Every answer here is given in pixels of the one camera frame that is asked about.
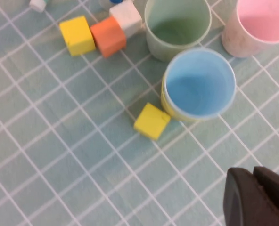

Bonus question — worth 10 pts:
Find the yellow foam cube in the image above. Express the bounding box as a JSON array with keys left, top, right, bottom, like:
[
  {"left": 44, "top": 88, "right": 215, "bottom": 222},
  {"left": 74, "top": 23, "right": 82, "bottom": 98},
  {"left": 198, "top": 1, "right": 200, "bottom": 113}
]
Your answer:
[
  {"left": 59, "top": 15, "right": 97, "bottom": 57},
  {"left": 133, "top": 102, "right": 172, "bottom": 141}
]

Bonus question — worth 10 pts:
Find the pink plastic cup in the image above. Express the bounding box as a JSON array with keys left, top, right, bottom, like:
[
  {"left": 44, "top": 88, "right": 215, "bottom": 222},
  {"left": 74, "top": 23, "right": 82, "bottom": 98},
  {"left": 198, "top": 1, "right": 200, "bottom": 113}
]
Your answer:
[{"left": 221, "top": 0, "right": 279, "bottom": 58}]

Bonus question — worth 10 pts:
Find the green checked tablecloth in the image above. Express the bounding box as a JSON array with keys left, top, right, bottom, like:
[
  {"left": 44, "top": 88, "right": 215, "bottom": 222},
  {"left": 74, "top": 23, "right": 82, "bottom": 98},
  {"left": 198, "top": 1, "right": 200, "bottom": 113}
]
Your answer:
[{"left": 0, "top": 0, "right": 279, "bottom": 226}]

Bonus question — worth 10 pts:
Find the yellow plastic cup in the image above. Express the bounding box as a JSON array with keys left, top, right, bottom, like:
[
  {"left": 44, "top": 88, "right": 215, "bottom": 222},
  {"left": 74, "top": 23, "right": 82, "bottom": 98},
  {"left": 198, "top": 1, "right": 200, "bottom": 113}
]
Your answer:
[{"left": 160, "top": 75, "right": 225, "bottom": 123}]

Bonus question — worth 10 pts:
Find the white foam cube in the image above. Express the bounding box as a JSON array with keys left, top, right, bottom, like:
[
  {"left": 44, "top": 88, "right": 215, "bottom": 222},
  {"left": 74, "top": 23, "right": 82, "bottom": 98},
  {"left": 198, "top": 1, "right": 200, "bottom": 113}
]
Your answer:
[{"left": 109, "top": 0, "right": 143, "bottom": 38}]

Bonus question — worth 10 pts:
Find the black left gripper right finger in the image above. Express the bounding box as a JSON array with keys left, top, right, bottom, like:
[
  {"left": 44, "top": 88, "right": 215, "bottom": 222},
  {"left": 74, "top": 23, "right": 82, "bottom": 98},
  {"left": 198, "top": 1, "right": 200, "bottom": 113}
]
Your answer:
[{"left": 252, "top": 166, "right": 279, "bottom": 221}]

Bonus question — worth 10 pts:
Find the green white glue stick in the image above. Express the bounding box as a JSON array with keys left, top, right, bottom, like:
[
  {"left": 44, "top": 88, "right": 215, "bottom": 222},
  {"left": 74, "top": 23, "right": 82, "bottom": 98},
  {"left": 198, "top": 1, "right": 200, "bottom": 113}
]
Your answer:
[{"left": 29, "top": 0, "right": 51, "bottom": 13}]

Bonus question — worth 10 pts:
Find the blue plastic cup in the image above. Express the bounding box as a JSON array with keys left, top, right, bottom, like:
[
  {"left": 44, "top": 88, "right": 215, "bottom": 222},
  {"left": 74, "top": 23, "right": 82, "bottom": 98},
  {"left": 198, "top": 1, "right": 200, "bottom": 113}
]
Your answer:
[{"left": 164, "top": 48, "right": 237, "bottom": 119}]

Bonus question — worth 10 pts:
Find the green plastic cup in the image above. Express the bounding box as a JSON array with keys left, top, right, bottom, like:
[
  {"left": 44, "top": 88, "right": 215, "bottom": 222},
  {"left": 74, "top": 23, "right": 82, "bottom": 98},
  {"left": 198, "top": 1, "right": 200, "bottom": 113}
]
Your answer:
[{"left": 144, "top": 0, "right": 212, "bottom": 62}]

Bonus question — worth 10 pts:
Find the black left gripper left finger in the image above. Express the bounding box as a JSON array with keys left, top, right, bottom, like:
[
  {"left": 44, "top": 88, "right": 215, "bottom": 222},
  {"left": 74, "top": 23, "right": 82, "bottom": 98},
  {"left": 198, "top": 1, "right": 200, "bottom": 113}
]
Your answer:
[{"left": 223, "top": 167, "right": 279, "bottom": 226}]

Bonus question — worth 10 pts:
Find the orange foam cube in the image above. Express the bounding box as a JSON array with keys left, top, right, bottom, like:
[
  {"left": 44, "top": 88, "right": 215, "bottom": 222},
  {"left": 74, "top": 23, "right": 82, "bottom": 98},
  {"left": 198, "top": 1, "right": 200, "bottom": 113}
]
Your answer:
[{"left": 90, "top": 16, "right": 127, "bottom": 59}]

